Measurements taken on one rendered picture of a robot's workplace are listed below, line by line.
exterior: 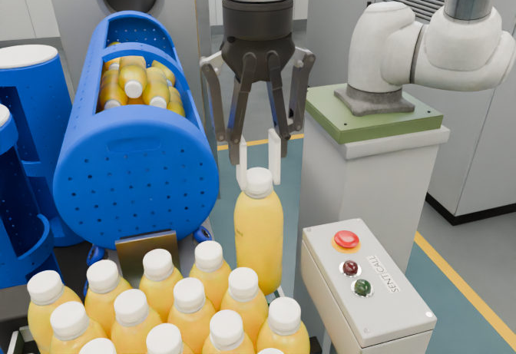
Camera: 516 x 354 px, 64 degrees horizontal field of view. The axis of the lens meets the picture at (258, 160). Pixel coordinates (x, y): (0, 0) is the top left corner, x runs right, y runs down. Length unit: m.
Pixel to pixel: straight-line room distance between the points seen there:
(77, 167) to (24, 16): 5.29
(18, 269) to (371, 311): 1.15
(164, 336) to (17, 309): 0.31
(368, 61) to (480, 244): 1.59
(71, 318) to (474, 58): 0.95
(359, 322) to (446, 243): 1.93
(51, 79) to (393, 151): 1.31
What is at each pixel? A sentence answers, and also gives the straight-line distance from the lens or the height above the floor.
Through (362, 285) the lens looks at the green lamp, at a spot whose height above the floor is 1.11.
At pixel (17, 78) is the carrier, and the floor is 0.99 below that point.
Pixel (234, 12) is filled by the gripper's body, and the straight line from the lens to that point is 0.43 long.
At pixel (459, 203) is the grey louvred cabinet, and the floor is 0.17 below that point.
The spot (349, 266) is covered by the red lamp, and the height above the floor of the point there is 1.11.
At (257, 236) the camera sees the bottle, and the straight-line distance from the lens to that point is 0.57.
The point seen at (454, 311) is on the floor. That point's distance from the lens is 2.12.
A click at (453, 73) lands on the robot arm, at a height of 1.18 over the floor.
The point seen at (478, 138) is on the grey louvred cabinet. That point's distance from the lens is 2.28.
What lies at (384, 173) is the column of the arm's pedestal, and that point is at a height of 0.88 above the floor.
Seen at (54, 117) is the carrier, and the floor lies 0.81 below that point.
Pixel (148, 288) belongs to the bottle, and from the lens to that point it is 0.62.
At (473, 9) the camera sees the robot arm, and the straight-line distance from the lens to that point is 1.05.
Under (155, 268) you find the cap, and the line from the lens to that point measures 0.59.
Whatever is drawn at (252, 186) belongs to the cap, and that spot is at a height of 1.21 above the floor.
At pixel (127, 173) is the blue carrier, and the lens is 0.73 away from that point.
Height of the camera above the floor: 1.52
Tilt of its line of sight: 32 degrees down
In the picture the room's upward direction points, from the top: straight up
